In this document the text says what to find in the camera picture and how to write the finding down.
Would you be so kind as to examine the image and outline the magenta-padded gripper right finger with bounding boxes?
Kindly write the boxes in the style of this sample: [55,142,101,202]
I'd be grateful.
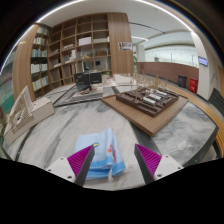
[133,143,185,185]

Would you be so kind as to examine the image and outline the grey model base plate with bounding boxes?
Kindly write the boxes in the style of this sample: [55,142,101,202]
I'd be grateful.
[53,84,117,108]

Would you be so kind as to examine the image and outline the red bin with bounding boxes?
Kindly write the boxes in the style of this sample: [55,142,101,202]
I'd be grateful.
[188,77,199,94]

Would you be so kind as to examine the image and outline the brown architectural model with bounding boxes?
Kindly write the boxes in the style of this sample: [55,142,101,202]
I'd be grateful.
[115,86,180,118]

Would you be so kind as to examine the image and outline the small white building model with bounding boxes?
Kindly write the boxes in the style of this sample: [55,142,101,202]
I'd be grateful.
[112,73,135,86]

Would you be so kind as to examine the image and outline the wall poster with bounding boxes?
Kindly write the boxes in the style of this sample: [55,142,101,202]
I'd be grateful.
[117,41,134,52]

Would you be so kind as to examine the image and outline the light blue printed towel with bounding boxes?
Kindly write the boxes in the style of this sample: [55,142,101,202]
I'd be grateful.
[73,127,127,181]

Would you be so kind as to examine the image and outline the bookshelf with green books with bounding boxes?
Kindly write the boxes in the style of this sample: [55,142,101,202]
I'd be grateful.
[0,53,16,116]

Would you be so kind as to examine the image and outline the white architectural model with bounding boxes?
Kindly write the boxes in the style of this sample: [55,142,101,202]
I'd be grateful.
[3,85,56,147]

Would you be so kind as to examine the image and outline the black building model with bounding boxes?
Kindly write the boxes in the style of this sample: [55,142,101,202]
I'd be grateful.
[73,70,103,93]

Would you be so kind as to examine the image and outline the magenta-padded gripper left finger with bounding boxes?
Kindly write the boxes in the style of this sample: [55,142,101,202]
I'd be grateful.
[46,143,96,187]

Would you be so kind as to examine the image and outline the wooden open shelf unit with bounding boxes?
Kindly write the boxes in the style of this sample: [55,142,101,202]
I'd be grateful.
[48,13,113,89]

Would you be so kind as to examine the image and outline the wall screen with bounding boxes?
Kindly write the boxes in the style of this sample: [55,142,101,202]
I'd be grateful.
[197,55,209,67]

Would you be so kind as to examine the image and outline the dark bin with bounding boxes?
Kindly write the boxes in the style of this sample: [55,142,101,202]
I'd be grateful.
[177,75,188,89]

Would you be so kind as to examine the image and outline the dark bookshelf with books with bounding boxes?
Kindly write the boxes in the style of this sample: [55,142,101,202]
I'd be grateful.
[30,25,52,93]

